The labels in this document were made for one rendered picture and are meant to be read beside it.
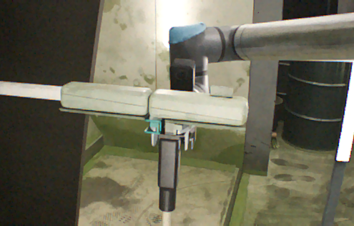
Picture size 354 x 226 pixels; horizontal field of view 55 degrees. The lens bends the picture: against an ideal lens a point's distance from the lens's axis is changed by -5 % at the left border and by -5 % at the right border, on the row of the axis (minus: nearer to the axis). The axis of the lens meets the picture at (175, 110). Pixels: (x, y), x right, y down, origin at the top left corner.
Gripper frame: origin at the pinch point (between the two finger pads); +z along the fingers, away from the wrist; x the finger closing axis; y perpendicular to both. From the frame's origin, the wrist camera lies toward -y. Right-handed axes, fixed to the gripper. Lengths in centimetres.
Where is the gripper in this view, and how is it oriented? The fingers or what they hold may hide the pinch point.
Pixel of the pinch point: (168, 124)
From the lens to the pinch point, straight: 58.2
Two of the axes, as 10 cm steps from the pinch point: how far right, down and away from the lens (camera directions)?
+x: -9.8, -1.1, 1.3
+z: -1.6, 2.5, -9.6
